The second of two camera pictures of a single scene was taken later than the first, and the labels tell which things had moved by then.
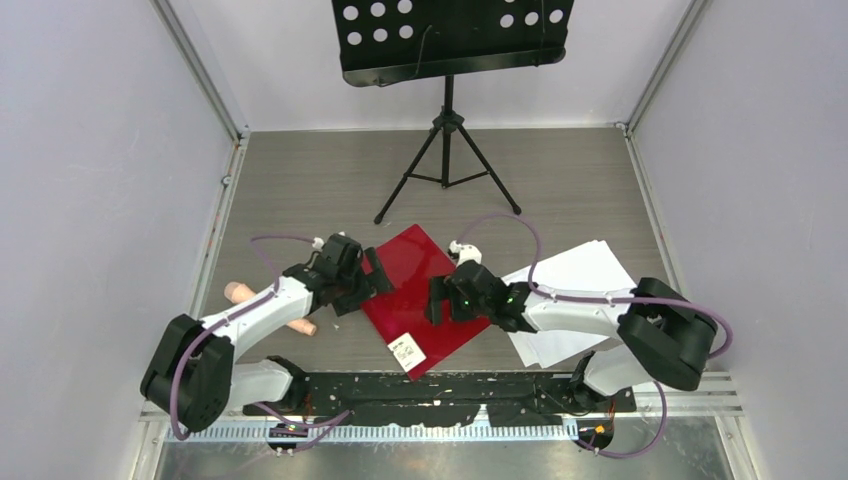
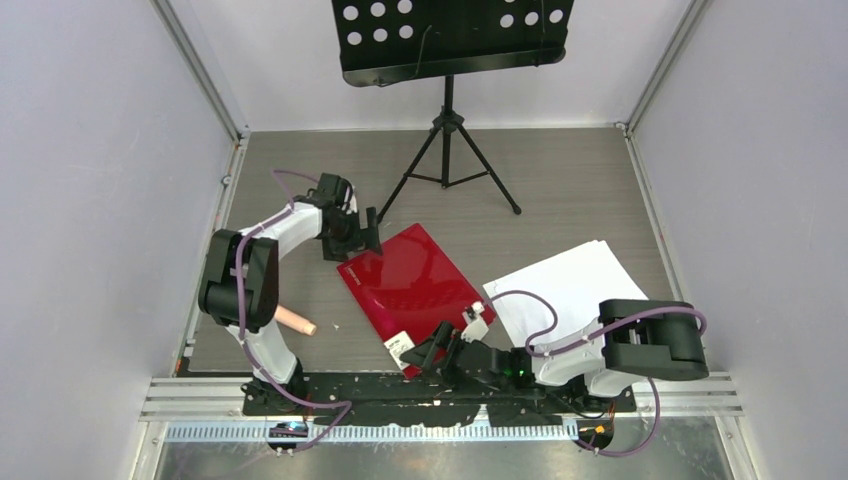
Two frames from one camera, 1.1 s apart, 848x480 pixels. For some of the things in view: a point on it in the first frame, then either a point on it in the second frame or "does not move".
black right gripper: (442, 288) → (425, 355)
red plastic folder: (410, 260) does not move
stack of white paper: (589, 265) does not move
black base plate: (521, 399) does not move
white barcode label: (407, 351) does not move
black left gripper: (371, 284) → (361, 239)
